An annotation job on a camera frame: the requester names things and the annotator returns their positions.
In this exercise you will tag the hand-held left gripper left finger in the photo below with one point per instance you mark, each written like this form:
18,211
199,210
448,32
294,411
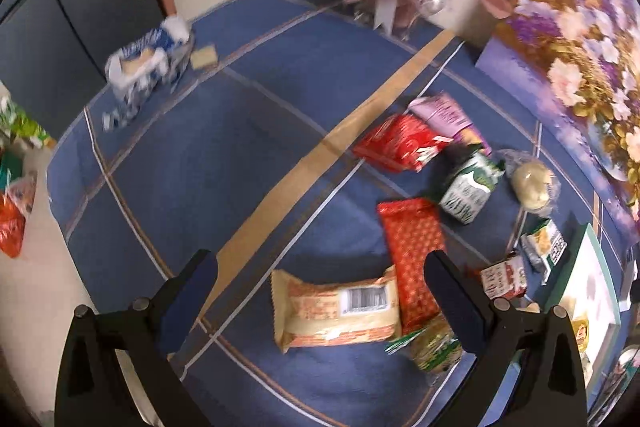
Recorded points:
192,292

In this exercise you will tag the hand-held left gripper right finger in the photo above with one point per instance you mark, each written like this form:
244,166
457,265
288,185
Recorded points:
457,307

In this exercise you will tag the small red white snack packet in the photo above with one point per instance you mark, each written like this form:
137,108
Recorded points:
502,279

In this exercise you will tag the red patterned snack packet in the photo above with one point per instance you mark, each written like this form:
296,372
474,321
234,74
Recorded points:
412,247

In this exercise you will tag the small green white snack packet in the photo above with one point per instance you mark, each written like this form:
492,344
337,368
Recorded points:
542,244

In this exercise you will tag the green cardboard box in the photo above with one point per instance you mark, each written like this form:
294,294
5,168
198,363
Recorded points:
585,302

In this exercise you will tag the beige snack packet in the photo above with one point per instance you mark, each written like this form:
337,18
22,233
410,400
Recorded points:
325,312

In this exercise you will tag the clear bun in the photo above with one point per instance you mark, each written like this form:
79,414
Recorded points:
532,184

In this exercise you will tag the green and yellow snack packet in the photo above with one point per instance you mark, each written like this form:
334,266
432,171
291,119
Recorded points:
435,347

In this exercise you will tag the green and white snack packet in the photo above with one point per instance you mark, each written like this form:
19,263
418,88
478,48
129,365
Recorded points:
467,192

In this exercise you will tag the blue checked tablecloth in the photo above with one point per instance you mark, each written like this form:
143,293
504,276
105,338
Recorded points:
225,167

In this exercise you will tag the purple snack packet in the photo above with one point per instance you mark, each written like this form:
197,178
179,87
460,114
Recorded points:
445,114

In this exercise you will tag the snack bags on floor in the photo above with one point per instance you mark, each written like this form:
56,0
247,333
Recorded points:
10,227

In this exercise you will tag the blue and white carton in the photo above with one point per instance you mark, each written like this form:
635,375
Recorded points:
145,67

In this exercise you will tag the green patterned bag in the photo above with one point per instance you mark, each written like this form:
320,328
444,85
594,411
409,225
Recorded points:
22,127

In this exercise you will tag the dark grey cabinet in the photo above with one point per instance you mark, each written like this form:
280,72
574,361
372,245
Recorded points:
60,32

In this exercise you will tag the floral painting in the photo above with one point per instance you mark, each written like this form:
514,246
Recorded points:
575,32

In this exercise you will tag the white ribbon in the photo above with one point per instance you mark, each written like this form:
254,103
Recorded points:
384,9

